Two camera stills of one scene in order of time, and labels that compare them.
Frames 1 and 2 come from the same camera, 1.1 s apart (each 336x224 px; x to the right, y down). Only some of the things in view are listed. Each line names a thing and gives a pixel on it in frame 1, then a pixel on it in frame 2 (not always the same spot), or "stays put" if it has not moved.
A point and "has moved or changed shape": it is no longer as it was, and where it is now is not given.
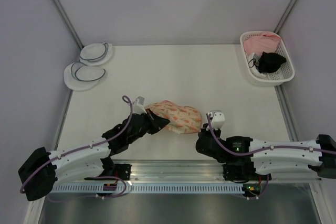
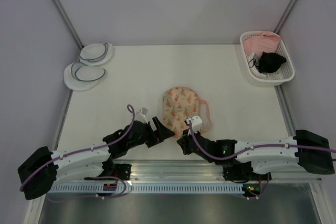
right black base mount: x=246 y=173 stays put
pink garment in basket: x=266 y=42 stays put
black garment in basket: x=269 y=62 stays put
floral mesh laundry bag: x=183 y=119 has moved or changed shape
